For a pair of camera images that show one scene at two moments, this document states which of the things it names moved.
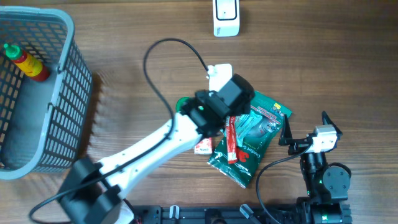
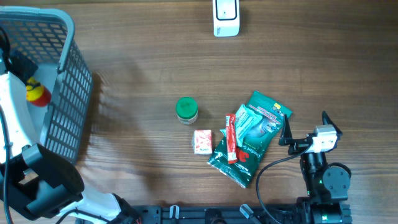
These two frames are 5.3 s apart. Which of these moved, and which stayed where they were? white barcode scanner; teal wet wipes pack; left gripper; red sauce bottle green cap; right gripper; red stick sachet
Moved: left gripper; red sauce bottle green cap
Stayed: white barcode scanner; right gripper; teal wet wipes pack; red stick sachet
